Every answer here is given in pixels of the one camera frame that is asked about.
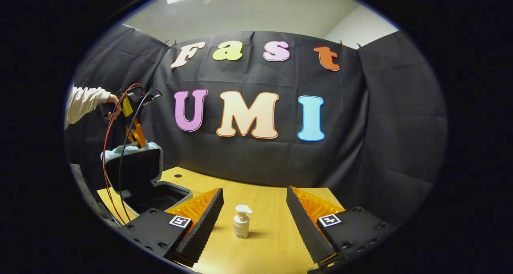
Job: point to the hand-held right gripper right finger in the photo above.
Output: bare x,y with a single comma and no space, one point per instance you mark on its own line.
308,234

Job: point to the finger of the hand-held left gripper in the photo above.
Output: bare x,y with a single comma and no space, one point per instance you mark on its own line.
140,135
129,134

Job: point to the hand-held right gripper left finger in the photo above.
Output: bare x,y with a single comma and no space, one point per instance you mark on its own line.
204,230

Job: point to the light blue suitcase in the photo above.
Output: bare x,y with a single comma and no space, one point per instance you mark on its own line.
136,169

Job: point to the white pump bottle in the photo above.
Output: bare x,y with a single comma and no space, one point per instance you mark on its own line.
241,226

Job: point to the black backdrop cloth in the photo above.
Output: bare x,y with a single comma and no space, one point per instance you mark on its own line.
256,157

